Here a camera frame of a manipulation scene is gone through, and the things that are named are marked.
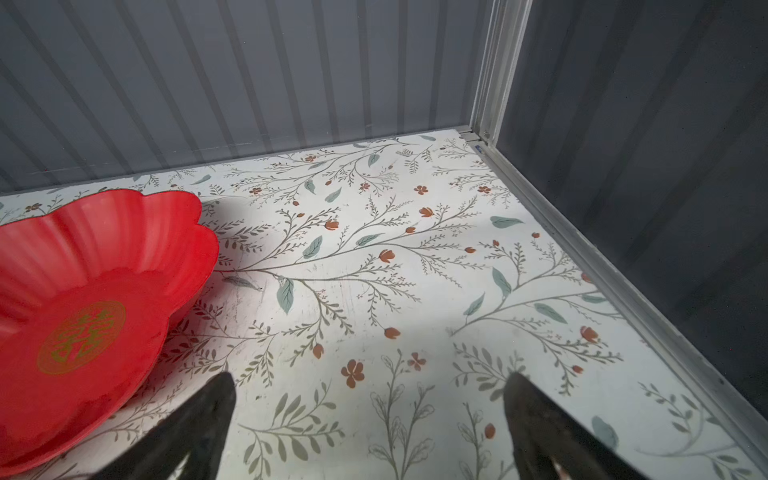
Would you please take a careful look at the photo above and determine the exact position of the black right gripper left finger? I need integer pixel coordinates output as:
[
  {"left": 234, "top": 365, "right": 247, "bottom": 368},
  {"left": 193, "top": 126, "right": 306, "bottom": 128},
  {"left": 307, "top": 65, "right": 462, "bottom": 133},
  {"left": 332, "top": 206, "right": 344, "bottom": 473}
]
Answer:
[{"left": 92, "top": 372, "right": 236, "bottom": 479}]

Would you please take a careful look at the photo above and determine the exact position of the red flower-shaped fruit bowl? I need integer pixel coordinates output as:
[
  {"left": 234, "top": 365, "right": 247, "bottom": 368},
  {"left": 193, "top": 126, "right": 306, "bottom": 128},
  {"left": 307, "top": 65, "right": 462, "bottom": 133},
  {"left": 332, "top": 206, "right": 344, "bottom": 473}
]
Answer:
[{"left": 1, "top": 189, "right": 219, "bottom": 476}]

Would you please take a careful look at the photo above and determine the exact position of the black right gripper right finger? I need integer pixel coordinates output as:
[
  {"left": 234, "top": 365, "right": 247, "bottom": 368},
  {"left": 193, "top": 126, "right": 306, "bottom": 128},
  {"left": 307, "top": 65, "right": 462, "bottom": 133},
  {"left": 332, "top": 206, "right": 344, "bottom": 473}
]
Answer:
[{"left": 503, "top": 372, "right": 644, "bottom": 479}]

